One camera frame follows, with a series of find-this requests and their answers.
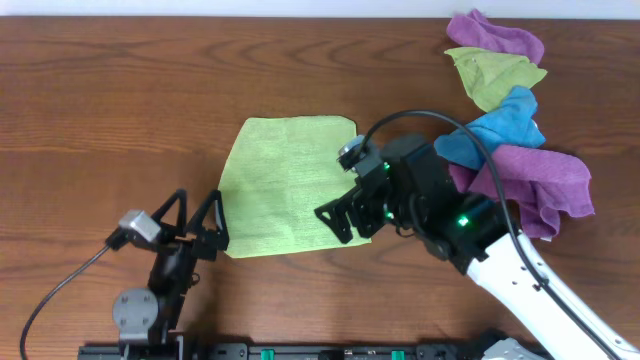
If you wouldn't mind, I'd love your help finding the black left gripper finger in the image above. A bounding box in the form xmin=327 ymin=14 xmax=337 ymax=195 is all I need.
xmin=150 ymin=188 xmax=189 ymax=236
xmin=186 ymin=190 xmax=225 ymax=235

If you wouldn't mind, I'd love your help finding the light green cloth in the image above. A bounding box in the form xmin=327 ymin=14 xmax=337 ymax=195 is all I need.
xmin=219 ymin=116 xmax=357 ymax=259

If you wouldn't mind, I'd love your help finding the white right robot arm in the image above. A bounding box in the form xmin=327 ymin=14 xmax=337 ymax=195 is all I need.
xmin=315 ymin=134 xmax=639 ymax=359

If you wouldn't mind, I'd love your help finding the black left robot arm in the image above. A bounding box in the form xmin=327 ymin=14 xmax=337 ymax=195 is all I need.
xmin=106 ymin=189 xmax=230 ymax=359

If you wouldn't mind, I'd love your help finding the blue cloth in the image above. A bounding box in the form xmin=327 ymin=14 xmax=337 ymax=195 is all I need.
xmin=434 ymin=86 xmax=546 ymax=170

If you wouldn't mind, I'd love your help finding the olive green cloth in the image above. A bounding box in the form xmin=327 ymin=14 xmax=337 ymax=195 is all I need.
xmin=444 ymin=47 xmax=547 ymax=112

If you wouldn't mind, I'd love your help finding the large purple cloth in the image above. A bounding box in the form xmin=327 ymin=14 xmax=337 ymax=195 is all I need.
xmin=449 ymin=145 xmax=595 ymax=240

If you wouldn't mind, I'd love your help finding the purple cloth at top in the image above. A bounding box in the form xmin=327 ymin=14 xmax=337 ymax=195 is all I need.
xmin=446 ymin=9 xmax=545 ymax=65

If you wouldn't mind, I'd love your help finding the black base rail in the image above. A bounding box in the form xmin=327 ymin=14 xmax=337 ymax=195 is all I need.
xmin=77 ymin=343 xmax=484 ymax=360

